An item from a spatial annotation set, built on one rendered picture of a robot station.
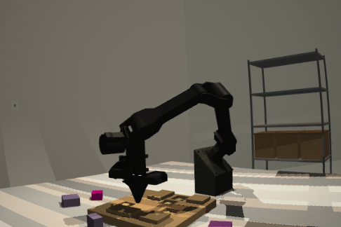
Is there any pink cube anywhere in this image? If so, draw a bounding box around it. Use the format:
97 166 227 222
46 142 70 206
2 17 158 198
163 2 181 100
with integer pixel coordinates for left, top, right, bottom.
208 221 232 227

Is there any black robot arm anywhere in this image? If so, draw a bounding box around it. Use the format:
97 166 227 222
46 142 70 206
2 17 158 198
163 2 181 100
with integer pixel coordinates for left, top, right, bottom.
99 81 237 180

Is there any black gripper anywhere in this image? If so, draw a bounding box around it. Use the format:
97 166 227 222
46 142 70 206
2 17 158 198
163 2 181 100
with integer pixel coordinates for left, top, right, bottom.
122 151 168 204

